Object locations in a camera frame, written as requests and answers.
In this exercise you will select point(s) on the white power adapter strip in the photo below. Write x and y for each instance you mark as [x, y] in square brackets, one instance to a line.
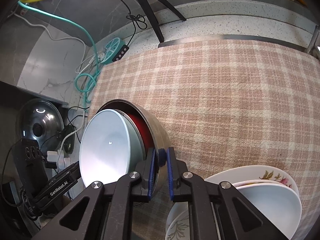
[61, 162]

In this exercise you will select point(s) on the plaid checkered table cloth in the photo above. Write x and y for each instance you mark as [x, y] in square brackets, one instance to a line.
[229, 103]

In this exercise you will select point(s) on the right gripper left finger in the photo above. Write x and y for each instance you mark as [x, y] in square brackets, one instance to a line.
[104, 211]

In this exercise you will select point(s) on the large stainless steel bowl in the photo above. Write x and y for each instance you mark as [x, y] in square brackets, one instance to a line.
[160, 137]

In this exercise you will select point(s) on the floral deep plate red roses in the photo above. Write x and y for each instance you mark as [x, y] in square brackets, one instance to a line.
[252, 181]

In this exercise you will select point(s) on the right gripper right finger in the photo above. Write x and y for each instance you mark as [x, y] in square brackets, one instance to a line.
[216, 211]

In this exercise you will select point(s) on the light blue ceramic bowl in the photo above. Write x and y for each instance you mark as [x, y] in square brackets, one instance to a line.
[110, 148]

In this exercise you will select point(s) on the teal round power strip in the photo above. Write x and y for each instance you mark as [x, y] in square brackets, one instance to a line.
[111, 49]

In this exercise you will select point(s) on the black mini tripod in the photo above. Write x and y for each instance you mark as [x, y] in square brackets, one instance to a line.
[144, 4]

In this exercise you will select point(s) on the red steel-lined bowl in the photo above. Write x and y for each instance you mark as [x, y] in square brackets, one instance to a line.
[143, 130]

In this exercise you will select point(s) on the floral deep plate pink flowers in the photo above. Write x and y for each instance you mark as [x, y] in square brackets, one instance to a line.
[243, 173]

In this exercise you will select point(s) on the white plate gold leaf pattern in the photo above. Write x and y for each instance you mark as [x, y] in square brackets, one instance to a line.
[280, 204]

